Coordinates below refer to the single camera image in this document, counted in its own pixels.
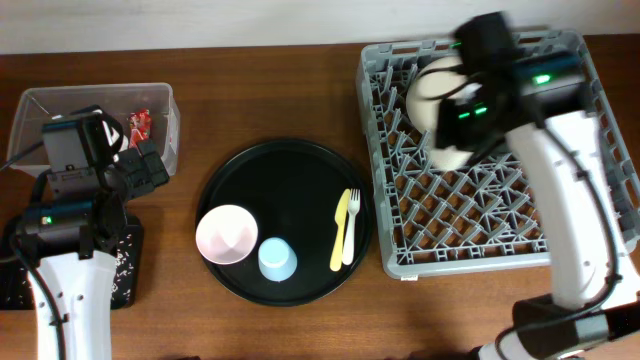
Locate white cup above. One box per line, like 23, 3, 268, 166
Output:
429, 146, 473, 171

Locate round black tray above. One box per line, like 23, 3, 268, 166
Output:
196, 139, 375, 307

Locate red snack wrapper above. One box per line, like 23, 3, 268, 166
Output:
128, 109, 152, 148

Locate clear plastic waste bin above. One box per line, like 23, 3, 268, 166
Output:
6, 83, 180, 176

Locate light blue cup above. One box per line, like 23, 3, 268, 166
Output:
258, 237, 298, 282

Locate white plastic fork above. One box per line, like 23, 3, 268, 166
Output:
342, 189, 361, 265

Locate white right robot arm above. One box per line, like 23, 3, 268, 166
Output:
416, 51, 639, 359

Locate rice grains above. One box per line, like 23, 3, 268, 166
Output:
0, 227, 141, 306

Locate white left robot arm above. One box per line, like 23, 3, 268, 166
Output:
8, 140, 169, 359

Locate grey dishwasher rack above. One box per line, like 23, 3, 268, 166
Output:
354, 28, 640, 280

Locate beige plate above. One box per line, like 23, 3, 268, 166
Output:
406, 56, 467, 135

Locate pink bowl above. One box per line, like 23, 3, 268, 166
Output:
195, 204, 258, 265

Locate rectangular black tray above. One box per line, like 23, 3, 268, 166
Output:
0, 214, 145, 311

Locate yellow plastic knife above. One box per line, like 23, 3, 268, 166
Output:
329, 189, 351, 272

